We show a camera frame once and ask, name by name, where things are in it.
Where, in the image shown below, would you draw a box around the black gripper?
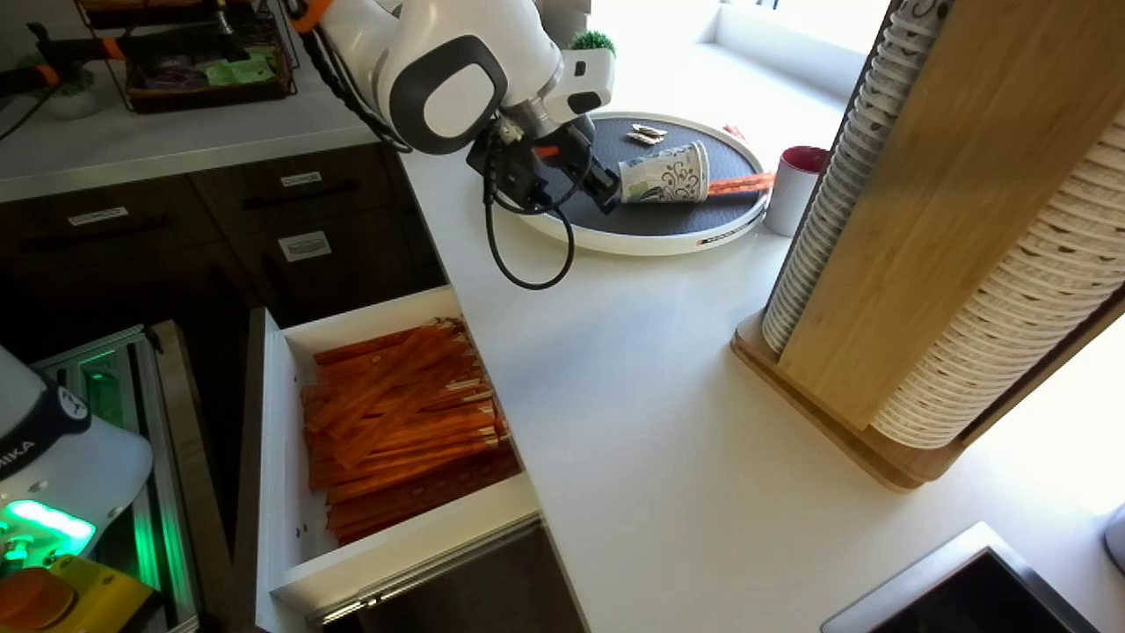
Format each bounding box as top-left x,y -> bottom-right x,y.
467,115 -> 619,215

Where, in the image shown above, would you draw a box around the round grey white tray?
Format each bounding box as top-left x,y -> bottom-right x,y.
522,112 -> 765,257

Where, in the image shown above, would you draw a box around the patterned paper coffee cup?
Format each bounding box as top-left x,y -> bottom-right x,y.
619,140 -> 709,203

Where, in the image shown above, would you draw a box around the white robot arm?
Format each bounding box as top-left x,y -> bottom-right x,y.
283,0 -> 619,215

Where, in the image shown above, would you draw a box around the wooden cup dispenser stand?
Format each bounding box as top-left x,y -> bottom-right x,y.
736,0 -> 1125,489

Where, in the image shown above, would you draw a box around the black counter inset tray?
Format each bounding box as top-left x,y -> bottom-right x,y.
818,525 -> 1096,633

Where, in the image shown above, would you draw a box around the small white tea bag packet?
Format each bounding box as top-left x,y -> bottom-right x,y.
624,123 -> 665,149

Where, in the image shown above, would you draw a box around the small green potted plant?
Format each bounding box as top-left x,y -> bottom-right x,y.
565,32 -> 614,58

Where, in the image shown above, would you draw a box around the orange sugar stick packet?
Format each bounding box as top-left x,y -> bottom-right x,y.
706,171 -> 774,202

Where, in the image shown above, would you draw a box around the white mug red interior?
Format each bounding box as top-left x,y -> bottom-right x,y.
765,146 -> 831,235

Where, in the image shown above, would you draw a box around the orange sticks in drawer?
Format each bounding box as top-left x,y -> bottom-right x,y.
301,316 -> 520,545

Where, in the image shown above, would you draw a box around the open white drawer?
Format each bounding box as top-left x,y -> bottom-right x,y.
245,289 -> 539,633

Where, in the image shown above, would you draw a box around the wire basket with items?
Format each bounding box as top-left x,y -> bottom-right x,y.
72,0 -> 294,112

